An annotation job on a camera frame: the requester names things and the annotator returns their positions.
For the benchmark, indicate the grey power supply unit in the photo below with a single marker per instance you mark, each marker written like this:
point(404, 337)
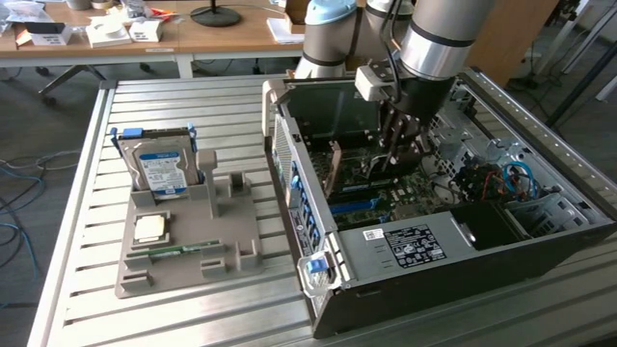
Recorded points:
point(367, 260)

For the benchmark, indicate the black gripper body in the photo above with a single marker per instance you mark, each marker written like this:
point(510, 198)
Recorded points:
point(424, 97)

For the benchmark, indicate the blue case release latch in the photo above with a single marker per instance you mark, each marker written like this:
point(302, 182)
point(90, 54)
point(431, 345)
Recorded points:
point(318, 265)

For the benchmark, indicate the loose green RAM stick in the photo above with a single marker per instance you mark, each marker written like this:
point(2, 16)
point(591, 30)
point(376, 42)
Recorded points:
point(179, 249)

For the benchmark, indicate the long PCIe expansion slot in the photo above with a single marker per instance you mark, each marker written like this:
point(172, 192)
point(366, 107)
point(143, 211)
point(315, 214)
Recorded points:
point(355, 206)

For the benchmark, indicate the white paper stack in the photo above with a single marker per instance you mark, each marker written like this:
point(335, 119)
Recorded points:
point(284, 32)

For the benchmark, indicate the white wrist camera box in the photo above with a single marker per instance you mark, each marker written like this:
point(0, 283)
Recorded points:
point(374, 81)

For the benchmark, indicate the grey parts rack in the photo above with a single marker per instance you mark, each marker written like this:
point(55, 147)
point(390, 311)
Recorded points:
point(192, 235)

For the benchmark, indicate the wooden desk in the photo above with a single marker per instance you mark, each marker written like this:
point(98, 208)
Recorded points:
point(78, 50)

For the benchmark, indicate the silver CPU chip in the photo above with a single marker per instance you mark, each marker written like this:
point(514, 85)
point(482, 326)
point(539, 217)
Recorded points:
point(150, 229)

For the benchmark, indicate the dark metal table leg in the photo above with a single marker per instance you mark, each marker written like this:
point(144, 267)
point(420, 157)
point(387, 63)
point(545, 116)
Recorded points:
point(579, 90)

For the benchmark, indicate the silver disk bay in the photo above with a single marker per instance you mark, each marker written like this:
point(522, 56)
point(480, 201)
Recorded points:
point(555, 213)

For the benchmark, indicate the brown cardboard box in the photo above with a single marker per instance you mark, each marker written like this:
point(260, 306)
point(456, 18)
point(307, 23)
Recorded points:
point(295, 12)

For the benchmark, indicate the green graphics card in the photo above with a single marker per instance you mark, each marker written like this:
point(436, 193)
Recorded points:
point(335, 170)

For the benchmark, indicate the black and white labelled box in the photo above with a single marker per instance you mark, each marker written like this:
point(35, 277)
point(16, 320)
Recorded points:
point(48, 36)

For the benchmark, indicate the wooden cabinet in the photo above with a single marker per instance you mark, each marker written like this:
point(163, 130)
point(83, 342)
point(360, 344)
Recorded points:
point(520, 36)

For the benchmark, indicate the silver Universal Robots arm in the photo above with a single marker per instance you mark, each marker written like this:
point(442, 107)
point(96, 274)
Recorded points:
point(443, 21)

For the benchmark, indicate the installed green RAM stick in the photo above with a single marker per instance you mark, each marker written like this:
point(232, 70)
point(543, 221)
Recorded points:
point(367, 186)

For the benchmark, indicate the white box with tape roll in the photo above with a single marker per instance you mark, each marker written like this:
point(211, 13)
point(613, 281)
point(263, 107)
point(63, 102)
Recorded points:
point(108, 34)

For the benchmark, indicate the small white box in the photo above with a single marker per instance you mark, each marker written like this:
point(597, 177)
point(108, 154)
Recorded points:
point(146, 32)

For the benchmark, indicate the blue card retention clip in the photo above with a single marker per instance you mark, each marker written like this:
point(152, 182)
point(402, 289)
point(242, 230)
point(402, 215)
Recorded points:
point(316, 240)
point(304, 200)
point(296, 188)
point(310, 221)

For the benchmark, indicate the black round stand base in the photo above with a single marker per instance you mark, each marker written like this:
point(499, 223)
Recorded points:
point(215, 16)

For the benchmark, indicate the hard disk with blue carrier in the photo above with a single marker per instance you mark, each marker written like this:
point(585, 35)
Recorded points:
point(159, 170)

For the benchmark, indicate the green motherboard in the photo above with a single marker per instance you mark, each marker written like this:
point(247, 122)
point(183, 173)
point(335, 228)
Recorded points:
point(415, 188)

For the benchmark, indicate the open black PC case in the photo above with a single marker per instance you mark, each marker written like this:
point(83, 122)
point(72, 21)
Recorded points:
point(434, 289)

